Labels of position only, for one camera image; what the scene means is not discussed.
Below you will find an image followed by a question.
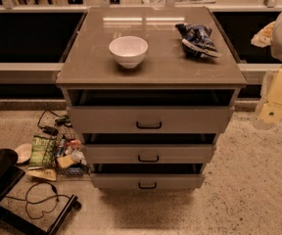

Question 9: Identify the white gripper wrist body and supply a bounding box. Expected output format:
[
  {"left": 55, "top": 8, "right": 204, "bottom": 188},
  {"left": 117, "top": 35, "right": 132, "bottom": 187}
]
[{"left": 260, "top": 66, "right": 282, "bottom": 108}]

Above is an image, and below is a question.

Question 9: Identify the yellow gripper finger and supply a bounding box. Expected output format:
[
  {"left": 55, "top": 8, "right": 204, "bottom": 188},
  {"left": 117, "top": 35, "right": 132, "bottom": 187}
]
[{"left": 253, "top": 101, "right": 282, "bottom": 130}]

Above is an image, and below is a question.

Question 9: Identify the grey drawer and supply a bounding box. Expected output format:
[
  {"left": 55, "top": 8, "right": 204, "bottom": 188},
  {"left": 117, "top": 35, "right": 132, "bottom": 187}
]
[
  {"left": 82, "top": 133, "right": 216, "bottom": 164},
  {"left": 90, "top": 164, "right": 205, "bottom": 190},
  {"left": 66, "top": 89, "right": 236, "bottom": 135}
]

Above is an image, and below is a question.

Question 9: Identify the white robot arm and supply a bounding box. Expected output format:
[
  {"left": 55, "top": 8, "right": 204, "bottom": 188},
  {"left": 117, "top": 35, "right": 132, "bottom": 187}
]
[{"left": 251, "top": 13, "right": 282, "bottom": 129}]

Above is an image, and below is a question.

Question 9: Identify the grey drawer cabinet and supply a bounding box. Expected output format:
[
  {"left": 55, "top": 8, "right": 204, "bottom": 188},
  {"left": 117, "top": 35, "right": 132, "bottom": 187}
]
[{"left": 55, "top": 6, "right": 248, "bottom": 191}]

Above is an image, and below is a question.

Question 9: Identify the grey bottom drawer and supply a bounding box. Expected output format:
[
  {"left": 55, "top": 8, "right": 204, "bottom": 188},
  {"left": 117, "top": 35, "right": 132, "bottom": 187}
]
[{"left": 90, "top": 164, "right": 205, "bottom": 190}]

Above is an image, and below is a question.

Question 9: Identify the grey top drawer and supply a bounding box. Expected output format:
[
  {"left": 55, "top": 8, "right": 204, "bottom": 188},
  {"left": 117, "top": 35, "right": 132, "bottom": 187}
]
[{"left": 66, "top": 89, "right": 236, "bottom": 135}]

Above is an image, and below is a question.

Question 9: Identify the blue chip bag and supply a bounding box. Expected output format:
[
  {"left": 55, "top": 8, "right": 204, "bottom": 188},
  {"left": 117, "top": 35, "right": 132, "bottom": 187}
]
[{"left": 175, "top": 23, "right": 221, "bottom": 58}]

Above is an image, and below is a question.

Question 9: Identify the white ceramic bowl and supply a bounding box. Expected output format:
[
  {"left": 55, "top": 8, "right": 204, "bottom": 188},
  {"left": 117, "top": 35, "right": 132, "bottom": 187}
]
[{"left": 109, "top": 36, "right": 148, "bottom": 69}]

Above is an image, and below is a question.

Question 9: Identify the pile of snack packages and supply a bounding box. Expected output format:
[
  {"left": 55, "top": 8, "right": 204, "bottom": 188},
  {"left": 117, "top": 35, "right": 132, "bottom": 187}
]
[{"left": 55, "top": 126, "right": 89, "bottom": 177}]

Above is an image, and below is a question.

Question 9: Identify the black power adapter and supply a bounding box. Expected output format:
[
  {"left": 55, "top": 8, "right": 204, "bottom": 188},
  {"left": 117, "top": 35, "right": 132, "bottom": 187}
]
[{"left": 37, "top": 110, "right": 71, "bottom": 136}]

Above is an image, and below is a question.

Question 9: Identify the green chip bag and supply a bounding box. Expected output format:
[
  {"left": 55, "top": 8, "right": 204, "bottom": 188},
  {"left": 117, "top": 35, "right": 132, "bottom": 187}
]
[{"left": 28, "top": 135, "right": 56, "bottom": 169}]

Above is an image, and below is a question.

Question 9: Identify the yellow snack bag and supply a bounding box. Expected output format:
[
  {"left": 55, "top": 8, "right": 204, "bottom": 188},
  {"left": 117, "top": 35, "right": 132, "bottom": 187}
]
[{"left": 26, "top": 169, "right": 57, "bottom": 181}]

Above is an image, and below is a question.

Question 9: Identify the white plate on floor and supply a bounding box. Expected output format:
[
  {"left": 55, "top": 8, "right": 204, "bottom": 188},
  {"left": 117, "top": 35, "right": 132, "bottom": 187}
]
[{"left": 15, "top": 143, "right": 32, "bottom": 164}]

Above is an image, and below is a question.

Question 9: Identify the black cable on floor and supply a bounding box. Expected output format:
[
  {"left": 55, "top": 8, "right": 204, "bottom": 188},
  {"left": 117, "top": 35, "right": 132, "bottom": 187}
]
[{"left": 4, "top": 180, "right": 71, "bottom": 220}]

